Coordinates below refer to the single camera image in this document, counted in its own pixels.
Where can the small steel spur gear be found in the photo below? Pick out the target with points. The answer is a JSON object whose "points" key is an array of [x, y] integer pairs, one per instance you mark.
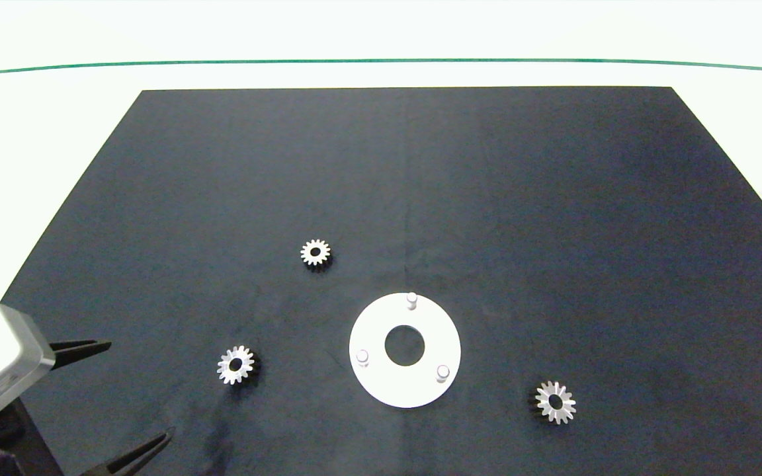
{"points": [[225, 365], [545, 398], [323, 252]]}

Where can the round white pinned plate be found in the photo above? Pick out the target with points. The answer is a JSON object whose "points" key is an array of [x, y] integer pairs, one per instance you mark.
{"points": [[421, 390]]}

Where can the thin green tape line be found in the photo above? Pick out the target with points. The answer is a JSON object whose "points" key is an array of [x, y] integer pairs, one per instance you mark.
{"points": [[381, 60]]}

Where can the dark rectangular work mat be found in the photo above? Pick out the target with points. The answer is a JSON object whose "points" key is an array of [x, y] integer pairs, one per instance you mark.
{"points": [[553, 198]]}

